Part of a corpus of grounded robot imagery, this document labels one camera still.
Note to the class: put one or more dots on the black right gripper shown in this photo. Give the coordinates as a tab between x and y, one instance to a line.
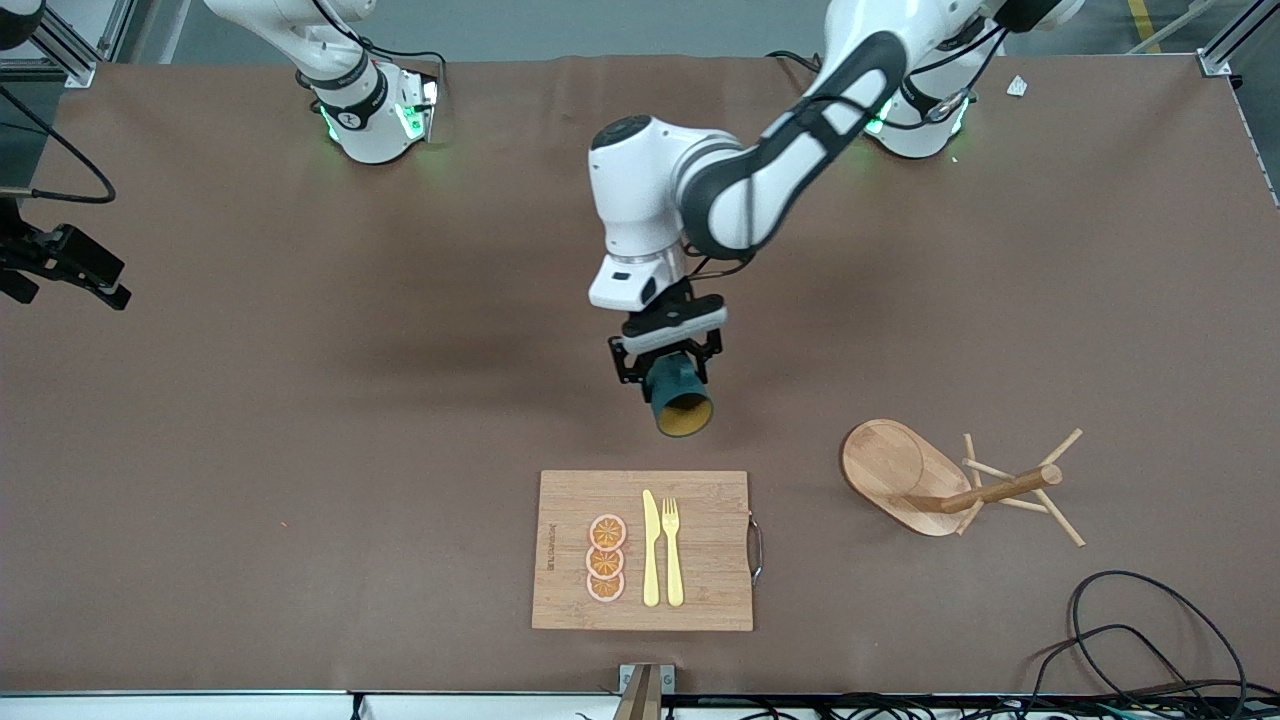
28	249

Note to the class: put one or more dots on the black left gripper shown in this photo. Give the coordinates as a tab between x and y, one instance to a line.
646	361

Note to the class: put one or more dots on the teal ribbed mug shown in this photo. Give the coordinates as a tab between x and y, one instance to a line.
685	410

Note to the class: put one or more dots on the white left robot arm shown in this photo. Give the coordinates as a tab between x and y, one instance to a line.
650	190

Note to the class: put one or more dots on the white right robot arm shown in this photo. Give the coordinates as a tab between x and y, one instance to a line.
360	120

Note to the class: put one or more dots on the orange slice toy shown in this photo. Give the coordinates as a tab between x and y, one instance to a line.
605	588
605	562
607	532

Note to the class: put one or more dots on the yellow plastic fork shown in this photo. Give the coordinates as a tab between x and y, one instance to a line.
672	560

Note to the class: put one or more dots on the yellow plastic knife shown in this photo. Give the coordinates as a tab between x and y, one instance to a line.
651	560

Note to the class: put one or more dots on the wooden mug tree stand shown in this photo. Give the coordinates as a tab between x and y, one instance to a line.
885	465

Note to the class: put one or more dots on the white paper scrap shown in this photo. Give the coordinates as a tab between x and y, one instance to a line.
1017	86

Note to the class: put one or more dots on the aluminium frame post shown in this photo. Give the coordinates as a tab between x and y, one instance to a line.
1215	62
70	60

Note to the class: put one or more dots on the metal mount bracket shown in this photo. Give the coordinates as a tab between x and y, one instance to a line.
647	690

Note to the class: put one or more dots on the white table edge rail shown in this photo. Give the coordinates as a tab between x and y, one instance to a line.
200	708

